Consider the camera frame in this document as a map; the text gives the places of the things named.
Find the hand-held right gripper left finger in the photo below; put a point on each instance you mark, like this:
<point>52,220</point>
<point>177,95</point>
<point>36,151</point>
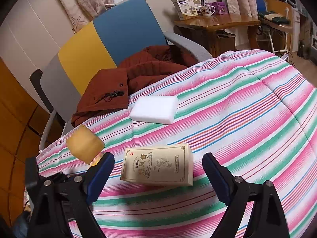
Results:
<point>99,176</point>

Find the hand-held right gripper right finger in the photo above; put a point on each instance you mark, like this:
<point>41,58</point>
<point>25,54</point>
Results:
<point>215,176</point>

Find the yellow sponge block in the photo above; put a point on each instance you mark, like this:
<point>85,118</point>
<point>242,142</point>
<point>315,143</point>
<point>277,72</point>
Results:
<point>84,145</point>

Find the beige printed box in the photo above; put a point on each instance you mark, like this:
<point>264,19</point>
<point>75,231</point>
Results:
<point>158,164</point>

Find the wooden wardrobe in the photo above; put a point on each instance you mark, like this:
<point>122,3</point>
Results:
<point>14,119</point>

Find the pink green striped blanket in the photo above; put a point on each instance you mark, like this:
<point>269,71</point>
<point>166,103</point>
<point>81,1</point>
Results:
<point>247,116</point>

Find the black key bunch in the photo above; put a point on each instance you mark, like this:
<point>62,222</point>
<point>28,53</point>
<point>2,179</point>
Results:
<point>114,95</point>

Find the white sponge block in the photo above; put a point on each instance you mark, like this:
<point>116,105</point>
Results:
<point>153,110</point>

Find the red-brown jacket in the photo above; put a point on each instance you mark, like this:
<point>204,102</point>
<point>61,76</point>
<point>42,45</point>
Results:
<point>148,67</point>

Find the grey yellow blue chair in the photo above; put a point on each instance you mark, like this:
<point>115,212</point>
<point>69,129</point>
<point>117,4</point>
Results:
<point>123,27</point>

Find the wooden side desk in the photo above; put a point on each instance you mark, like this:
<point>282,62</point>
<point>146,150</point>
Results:
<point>218,22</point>

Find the white printed mug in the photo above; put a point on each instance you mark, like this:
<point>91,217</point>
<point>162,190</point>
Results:
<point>208,10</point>

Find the purple box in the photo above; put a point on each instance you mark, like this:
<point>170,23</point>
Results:
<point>220,8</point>

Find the dark green bag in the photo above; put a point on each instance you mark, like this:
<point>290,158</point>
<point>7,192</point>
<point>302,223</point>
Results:
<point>272,17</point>

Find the white carton box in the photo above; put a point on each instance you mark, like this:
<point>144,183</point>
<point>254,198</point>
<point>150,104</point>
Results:
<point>184,5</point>

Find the starfish print curtain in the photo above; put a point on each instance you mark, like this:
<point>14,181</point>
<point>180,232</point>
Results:
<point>81,2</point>

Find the blue chair back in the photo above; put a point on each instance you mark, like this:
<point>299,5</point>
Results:
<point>260,5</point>

